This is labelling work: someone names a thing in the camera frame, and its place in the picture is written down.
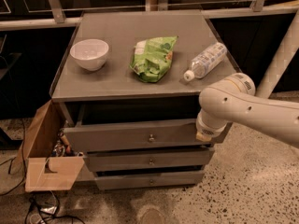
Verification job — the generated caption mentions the grey top drawer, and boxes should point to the grey top drawer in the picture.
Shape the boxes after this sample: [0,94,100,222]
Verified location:
[64,119,231,153]

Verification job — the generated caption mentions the clear plastic water bottle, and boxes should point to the clear plastic water bottle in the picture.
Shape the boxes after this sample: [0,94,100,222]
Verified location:
[183,42,227,82]

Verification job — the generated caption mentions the metal railing frame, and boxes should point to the metal railing frame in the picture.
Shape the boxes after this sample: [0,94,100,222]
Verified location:
[0,0,298,32]

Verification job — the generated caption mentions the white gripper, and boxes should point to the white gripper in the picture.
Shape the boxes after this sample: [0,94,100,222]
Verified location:
[196,109,227,142]

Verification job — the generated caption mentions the grey drawer cabinet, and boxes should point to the grey drawer cabinet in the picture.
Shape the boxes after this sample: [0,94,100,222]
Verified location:
[51,10,238,181]

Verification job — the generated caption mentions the white ceramic bowl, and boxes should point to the white ceramic bowl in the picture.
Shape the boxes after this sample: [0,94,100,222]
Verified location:
[70,39,109,71]

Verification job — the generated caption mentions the grey middle drawer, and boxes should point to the grey middle drawer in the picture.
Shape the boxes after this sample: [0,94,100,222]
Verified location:
[84,146,214,172]

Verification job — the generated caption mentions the brown cardboard box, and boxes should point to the brown cardboard box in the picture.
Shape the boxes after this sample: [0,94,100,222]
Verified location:
[13,101,84,192]

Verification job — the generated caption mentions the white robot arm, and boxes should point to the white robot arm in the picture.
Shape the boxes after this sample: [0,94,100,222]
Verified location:
[196,73,299,148]

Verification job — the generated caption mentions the grey bottom drawer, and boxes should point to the grey bottom drawer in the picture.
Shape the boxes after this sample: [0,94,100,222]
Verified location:
[95,170,204,190]

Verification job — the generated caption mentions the green snack bag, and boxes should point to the green snack bag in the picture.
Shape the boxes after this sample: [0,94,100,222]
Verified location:
[129,36,178,83]

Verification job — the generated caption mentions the snack packets in box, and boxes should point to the snack packets in box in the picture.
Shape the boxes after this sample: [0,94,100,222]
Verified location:
[51,132,74,157]

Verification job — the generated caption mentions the grey drawer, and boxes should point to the grey drawer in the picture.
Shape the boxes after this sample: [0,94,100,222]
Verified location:
[84,146,214,172]
[95,170,204,190]
[64,119,231,153]

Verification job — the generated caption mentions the black floor cables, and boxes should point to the black floor cables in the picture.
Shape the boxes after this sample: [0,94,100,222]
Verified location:
[0,119,87,224]

